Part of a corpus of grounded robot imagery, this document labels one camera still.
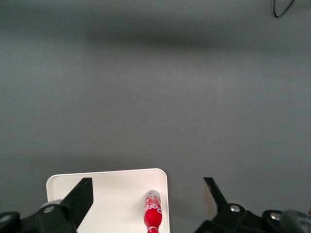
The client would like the red coke bottle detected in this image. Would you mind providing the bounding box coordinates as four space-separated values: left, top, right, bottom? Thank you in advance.
143 190 163 233

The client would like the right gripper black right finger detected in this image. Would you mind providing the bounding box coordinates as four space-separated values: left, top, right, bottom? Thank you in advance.
194 177 268 233

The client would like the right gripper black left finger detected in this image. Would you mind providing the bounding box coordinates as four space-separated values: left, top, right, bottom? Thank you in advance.
19 177 94 233

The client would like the thin black cable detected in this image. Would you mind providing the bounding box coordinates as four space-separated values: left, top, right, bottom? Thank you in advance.
268 0 296 18

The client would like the white rectangular tray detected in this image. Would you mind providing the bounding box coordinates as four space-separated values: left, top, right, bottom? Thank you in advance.
46 168 171 233

